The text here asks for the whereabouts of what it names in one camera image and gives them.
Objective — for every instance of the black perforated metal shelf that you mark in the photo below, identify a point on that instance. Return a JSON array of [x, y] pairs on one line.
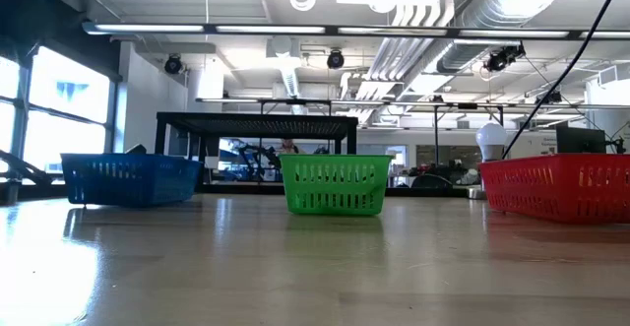
[[246, 125]]

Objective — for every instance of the large window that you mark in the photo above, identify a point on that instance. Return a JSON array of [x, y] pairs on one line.
[[64, 119]]

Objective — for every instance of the black aluminium table frame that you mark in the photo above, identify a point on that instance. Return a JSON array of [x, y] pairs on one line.
[[236, 188]]

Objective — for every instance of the black background stand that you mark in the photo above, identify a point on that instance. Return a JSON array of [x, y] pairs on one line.
[[619, 145]]

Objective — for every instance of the silver metal bulb stand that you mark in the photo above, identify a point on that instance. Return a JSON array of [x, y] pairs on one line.
[[476, 193]]

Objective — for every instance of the black ceiling spotlight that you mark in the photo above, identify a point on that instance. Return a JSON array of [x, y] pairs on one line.
[[335, 60], [173, 64], [502, 59]]

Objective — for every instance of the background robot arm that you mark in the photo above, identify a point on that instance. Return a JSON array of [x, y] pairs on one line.
[[256, 158]]

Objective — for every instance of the black overhead light beam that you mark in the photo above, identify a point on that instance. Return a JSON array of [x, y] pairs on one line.
[[209, 28]]

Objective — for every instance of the person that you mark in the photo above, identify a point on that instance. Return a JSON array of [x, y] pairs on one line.
[[288, 146]]

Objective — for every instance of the silver ceiling duct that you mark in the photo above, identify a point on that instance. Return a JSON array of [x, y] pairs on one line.
[[522, 1]]

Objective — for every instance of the black monitor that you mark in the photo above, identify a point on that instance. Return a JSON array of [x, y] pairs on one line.
[[581, 140]]

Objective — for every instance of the blue plastic basket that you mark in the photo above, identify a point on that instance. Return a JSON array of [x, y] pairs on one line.
[[128, 178]]

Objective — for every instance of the white light bulb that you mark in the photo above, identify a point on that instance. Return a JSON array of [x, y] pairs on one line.
[[491, 139]]

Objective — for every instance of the green plastic basket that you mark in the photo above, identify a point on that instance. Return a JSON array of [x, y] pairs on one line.
[[339, 180]]

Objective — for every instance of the red plastic basket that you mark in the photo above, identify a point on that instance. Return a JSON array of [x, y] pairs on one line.
[[556, 185]]

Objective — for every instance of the black background rig frame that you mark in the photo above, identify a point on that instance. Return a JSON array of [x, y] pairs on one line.
[[295, 101]]

